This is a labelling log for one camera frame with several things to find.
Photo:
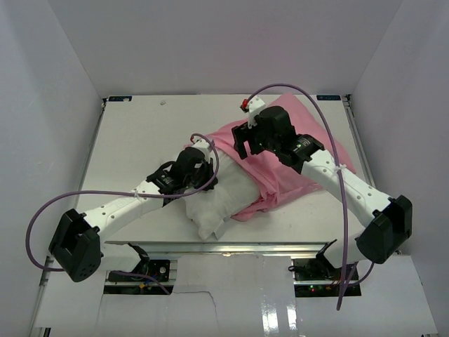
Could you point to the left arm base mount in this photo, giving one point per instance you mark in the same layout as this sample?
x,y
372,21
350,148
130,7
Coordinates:
x,y
146,279

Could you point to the left blue table label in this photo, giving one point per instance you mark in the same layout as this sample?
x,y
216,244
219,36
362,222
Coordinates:
x,y
119,98

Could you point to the blue table label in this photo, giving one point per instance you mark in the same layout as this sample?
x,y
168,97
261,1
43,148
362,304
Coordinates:
x,y
328,97
119,98

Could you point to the right blue table label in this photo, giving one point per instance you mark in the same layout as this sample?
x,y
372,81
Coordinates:
x,y
328,97

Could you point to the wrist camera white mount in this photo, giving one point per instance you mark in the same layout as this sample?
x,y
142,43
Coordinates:
x,y
252,107
202,144

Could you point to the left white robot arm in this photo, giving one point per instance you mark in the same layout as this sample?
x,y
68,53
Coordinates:
x,y
80,243

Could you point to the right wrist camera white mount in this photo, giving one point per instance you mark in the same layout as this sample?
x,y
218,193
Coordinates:
x,y
252,107

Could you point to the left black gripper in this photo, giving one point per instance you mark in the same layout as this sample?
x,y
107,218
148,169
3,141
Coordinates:
x,y
209,174

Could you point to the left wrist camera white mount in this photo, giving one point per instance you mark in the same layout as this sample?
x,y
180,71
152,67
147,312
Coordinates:
x,y
202,144

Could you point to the aluminium table front rail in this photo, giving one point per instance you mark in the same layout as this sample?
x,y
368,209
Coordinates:
x,y
290,248

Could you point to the white pillow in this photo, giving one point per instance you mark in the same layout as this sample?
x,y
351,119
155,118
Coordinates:
x,y
235,190

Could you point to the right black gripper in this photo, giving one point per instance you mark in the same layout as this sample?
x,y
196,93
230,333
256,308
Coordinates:
x,y
243,133

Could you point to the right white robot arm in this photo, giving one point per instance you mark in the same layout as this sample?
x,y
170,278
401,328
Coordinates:
x,y
387,221

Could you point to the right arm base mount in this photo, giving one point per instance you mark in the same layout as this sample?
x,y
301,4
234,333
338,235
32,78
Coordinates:
x,y
313,277

